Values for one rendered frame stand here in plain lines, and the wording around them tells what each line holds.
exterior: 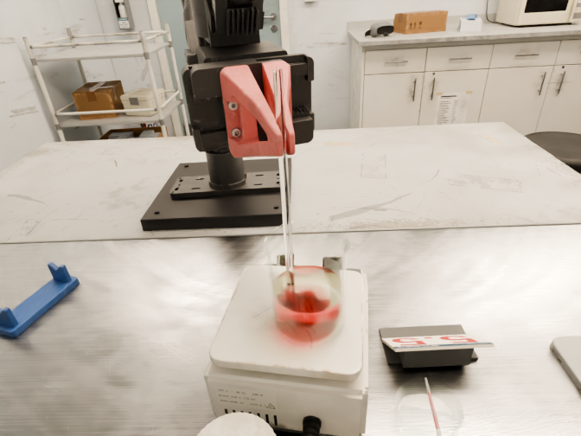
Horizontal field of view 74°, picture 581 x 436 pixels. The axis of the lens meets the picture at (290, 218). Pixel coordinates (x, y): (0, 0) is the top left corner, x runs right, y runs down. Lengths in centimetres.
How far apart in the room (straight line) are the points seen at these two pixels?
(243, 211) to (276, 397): 36
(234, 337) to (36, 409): 22
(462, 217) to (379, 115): 220
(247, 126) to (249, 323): 16
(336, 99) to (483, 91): 110
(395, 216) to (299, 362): 39
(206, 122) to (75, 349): 30
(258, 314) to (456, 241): 35
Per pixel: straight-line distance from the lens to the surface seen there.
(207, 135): 32
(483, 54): 293
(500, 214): 70
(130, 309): 53
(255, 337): 33
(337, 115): 339
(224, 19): 34
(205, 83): 30
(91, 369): 48
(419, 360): 42
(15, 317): 56
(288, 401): 34
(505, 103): 308
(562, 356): 48
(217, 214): 63
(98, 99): 264
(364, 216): 64
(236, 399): 35
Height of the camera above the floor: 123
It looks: 31 degrees down
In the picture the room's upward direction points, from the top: 3 degrees counter-clockwise
